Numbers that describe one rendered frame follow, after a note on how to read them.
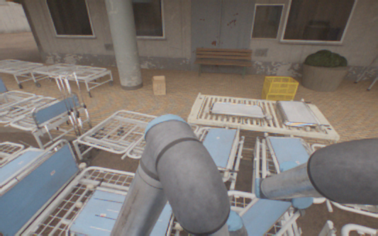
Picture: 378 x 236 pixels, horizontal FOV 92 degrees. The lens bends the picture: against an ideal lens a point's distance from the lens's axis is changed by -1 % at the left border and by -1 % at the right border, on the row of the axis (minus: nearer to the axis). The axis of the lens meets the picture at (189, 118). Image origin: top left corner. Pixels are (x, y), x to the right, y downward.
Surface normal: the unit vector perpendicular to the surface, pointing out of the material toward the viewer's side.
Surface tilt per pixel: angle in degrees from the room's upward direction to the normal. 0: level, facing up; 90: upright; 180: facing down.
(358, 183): 80
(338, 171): 71
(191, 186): 51
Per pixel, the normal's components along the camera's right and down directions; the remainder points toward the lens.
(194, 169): 0.19, -0.39
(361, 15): -0.20, 0.49
